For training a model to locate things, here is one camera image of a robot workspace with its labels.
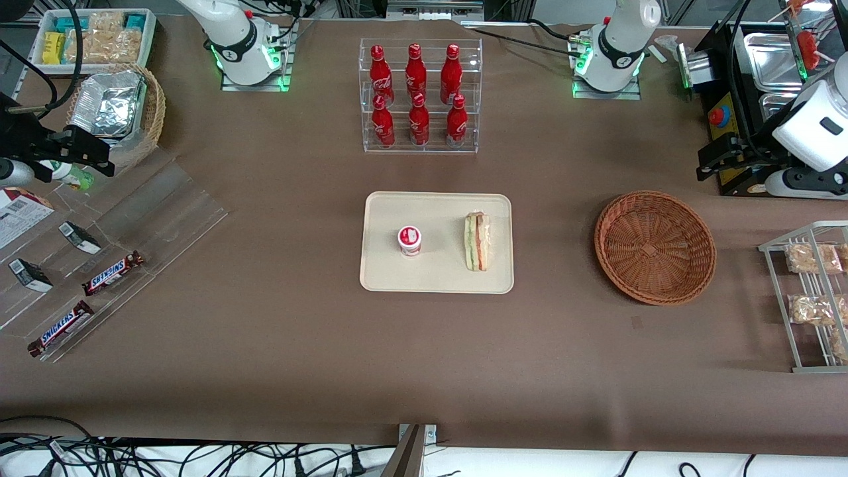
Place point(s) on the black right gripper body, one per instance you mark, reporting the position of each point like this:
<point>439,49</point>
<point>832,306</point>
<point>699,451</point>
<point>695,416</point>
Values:
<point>20,137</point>

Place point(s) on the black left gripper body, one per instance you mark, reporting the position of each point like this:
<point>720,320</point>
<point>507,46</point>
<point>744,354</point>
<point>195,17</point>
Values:
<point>757,150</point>

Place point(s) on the triangle sandwich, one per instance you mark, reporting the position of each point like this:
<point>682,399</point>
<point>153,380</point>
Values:
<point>478,242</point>

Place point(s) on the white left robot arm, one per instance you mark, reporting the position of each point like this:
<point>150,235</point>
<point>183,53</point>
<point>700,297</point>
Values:
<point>623,40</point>

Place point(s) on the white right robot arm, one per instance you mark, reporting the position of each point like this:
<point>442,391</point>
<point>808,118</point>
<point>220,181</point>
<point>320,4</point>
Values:
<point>232,36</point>

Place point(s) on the light tan wicker basket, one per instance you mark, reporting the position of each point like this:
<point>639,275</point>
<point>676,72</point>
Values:
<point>154,112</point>

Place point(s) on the round brown wicker basket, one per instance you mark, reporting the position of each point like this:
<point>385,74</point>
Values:
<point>656,248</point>

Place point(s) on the cream rectangular tray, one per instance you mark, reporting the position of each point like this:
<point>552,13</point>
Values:
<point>437,265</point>

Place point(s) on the green white plastic bottle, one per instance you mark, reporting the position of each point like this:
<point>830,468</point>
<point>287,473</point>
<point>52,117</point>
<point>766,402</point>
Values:
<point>73,175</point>

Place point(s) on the red emergency stop button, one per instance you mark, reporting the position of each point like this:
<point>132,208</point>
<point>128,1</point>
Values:
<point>719,116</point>

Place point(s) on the aluminium foil container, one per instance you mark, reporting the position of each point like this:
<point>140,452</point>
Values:
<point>106,103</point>

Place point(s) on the small stainless steel pan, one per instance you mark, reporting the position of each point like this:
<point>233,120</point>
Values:
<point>775,106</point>

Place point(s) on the black food warmer appliance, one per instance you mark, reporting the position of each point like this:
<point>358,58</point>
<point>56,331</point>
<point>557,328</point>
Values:
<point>735,79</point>

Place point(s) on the small black carton box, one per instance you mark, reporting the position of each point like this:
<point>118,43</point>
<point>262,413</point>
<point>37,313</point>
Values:
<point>30,275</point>
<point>79,237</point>

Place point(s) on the white and red cookie box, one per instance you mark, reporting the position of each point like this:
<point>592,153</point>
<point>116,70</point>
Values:
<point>20,215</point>

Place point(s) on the silver metal box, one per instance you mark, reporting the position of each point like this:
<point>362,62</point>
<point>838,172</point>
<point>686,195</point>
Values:
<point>695,66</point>

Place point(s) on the clear acrylic step display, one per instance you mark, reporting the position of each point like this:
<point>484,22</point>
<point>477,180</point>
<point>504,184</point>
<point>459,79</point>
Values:
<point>165,218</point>

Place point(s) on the large stainless steel pan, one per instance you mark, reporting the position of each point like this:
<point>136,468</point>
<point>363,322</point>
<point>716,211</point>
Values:
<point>772,63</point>

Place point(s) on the yellow snack packet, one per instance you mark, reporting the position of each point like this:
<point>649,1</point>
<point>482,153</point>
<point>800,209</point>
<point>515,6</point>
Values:
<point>53,48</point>

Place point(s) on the Snickers chocolate bar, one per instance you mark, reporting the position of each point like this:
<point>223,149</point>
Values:
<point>61,329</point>
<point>112,273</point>

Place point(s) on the crumpled clear plastic wrap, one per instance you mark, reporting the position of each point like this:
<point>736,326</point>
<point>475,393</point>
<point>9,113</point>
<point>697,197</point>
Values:
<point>666,45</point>

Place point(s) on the red candied fruit skewer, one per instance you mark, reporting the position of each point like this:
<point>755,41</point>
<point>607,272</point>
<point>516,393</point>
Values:
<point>807,48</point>

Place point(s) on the bagged rice cracker snack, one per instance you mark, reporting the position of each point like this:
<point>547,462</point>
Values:
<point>844,256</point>
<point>840,346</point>
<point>813,258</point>
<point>811,309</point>

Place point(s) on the white plastic bin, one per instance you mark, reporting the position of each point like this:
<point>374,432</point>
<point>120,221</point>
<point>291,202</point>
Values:
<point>151,40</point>

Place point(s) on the teal snack packet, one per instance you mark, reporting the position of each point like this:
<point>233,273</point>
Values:
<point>69,24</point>
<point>136,21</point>

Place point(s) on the red cola bottle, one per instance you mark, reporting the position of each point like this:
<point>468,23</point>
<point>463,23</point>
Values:
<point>380,73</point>
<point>456,122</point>
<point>383,124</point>
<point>451,71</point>
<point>419,122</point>
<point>415,69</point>

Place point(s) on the clear acrylic bottle rack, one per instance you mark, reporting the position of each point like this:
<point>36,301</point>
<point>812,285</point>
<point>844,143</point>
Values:
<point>422,142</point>

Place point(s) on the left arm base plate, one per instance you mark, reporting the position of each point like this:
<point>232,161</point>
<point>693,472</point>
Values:
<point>606,95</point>

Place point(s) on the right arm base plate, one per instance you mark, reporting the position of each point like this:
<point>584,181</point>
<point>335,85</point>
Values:
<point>285,73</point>

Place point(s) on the aluminium frame profile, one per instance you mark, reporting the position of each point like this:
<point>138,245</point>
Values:
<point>434,8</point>

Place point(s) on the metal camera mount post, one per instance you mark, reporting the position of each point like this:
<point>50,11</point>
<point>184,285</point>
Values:
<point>407,457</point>

